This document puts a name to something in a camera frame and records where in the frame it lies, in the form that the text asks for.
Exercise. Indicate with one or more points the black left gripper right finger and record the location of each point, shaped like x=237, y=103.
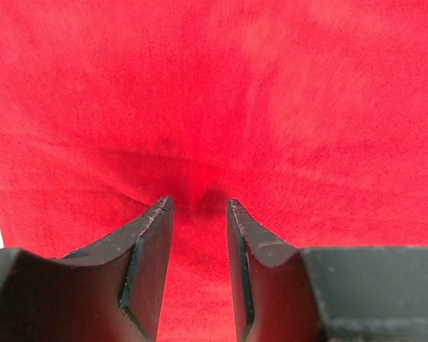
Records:
x=282, y=293

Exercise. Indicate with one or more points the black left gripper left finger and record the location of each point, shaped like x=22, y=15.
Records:
x=108, y=290

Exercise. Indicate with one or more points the dark red t shirt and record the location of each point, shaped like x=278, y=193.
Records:
x=313, y=114

